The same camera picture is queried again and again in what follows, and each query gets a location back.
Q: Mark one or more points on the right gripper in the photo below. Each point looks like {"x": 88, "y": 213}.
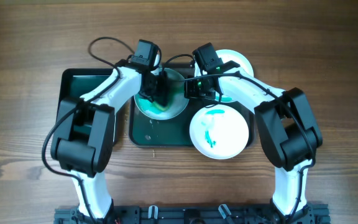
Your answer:
{"x": 190, "y": 89}

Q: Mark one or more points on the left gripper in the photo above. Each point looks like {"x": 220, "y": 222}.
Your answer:
{"x": 161, "y": 88}

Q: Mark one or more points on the green yellow sponge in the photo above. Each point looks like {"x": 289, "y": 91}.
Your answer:
{"x": 157, "y": 107}

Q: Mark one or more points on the white plate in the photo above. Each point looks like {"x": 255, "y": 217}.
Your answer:
{"x": 228, "y": 55}
{"x": 219, "y": 132}
{"x": 177, "y": 101}

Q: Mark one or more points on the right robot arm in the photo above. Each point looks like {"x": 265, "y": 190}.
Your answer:
{"x": 288, "y": 131}

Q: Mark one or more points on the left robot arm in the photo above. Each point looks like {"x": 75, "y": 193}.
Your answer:
{"x": 85, "y": 162}

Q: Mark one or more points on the large dark serving tray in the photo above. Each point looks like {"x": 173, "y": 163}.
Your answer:
{"x": 147, "y": 132}

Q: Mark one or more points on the small black water tray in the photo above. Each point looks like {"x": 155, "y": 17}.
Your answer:
{"x": 75, "y": 83}

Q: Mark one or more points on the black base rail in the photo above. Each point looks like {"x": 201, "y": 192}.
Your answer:
{"x": 256, "y": 213}

